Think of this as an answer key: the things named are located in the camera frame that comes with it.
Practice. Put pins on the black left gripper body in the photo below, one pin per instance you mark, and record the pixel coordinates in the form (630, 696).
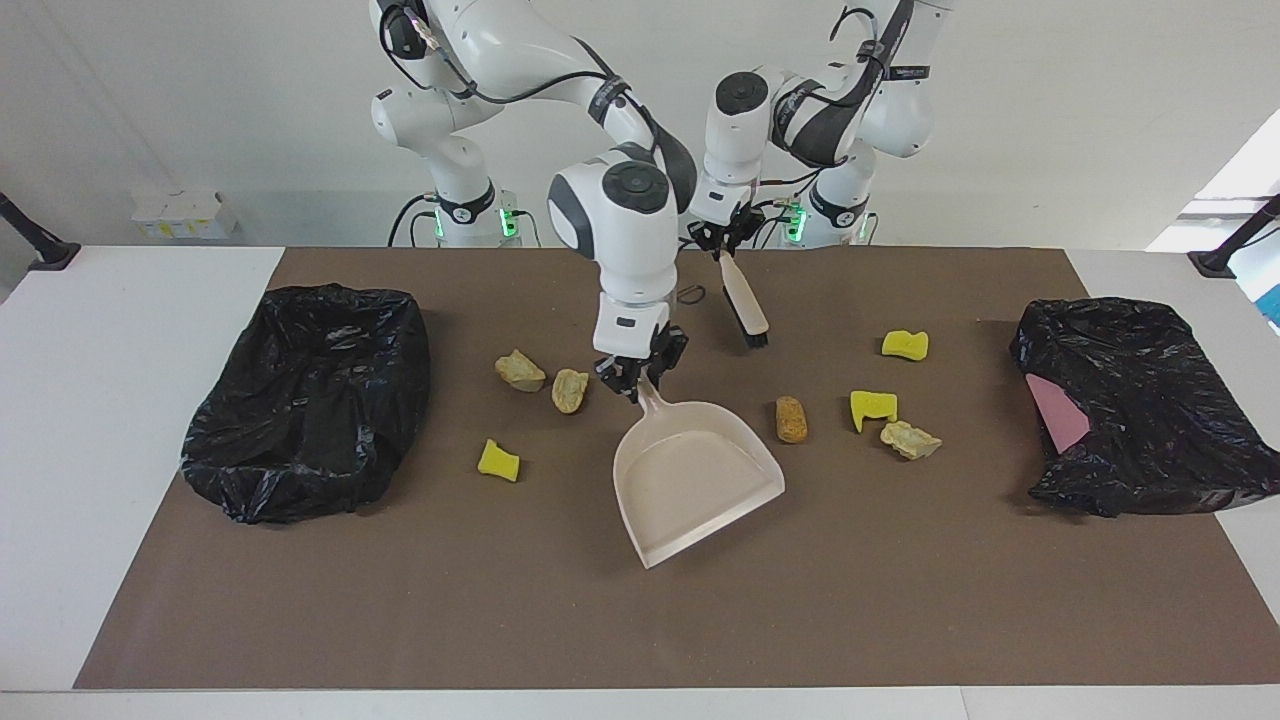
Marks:
(728, 226)

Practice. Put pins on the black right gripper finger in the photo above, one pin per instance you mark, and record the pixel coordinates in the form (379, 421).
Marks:
(622, 388)
(668, 368)

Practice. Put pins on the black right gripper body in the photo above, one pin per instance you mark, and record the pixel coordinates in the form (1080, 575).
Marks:
(645, 358)

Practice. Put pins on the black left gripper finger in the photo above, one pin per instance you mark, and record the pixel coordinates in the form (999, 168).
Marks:
(747, 241)
(714, 250)

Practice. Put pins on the oval pale bread piece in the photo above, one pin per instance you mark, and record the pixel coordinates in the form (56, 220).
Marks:
(569, 391)

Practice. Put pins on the beige hand brush black bristles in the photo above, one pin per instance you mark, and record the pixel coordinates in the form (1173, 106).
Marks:
(745, 300)

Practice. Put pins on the chunky pale bread piece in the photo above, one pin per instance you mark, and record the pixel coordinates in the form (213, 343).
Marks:
(520, 371)

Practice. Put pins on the beige plastic dustpan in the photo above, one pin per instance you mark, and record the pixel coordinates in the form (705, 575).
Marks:
(690, 480)

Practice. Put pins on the brown bread roll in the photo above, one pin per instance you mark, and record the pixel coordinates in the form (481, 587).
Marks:
(791, 420)

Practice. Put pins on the yellow sponge piece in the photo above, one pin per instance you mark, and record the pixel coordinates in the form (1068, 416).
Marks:
(872, 406)
(498, 461)
(904, 345)

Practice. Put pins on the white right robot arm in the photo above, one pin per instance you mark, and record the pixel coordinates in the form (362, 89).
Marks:
(620, 230)

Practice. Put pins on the left black trash bag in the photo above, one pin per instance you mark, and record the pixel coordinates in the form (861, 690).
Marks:
(300, 400)

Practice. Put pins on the black bag with pink bin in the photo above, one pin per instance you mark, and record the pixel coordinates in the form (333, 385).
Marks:
(1150, 400)

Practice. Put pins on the brown table mat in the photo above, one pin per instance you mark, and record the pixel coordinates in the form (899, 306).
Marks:
(600, 620)

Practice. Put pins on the black clamp stand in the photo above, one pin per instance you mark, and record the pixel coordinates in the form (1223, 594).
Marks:
(40, 245)
(1225, 255)

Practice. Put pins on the blue object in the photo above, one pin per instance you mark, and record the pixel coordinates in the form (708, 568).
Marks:
(1272, 305)

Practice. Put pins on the pink bin wall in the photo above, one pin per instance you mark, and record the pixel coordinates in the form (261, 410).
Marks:
(1060, 415)

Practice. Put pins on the white wall socket box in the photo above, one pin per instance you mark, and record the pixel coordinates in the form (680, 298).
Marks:
(185, 215)

